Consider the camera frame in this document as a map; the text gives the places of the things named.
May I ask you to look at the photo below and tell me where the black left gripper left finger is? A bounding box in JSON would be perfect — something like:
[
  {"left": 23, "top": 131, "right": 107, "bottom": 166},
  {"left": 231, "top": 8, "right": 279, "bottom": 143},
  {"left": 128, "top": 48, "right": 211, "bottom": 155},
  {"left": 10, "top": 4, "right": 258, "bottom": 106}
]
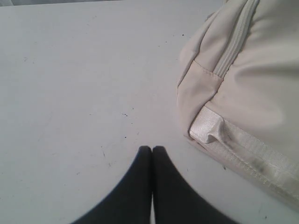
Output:
[{"left": 74, "top": 146, "right": 152, "bottom": 224}]

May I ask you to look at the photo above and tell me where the cream fabric duffel bag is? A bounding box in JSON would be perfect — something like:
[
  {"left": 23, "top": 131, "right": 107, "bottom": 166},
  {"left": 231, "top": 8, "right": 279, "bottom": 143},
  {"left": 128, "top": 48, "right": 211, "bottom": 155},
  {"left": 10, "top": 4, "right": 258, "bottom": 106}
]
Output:
[{"left": 177, "top": 0, "right": 299, "bottom": 201}]

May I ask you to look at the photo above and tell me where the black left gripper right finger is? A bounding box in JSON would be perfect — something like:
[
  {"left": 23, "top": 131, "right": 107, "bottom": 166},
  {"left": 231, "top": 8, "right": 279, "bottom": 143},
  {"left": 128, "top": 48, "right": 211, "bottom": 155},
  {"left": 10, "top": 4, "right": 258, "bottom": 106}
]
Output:
[{"left": 152, "top": 146, "right": 231, "bottom": 224}]

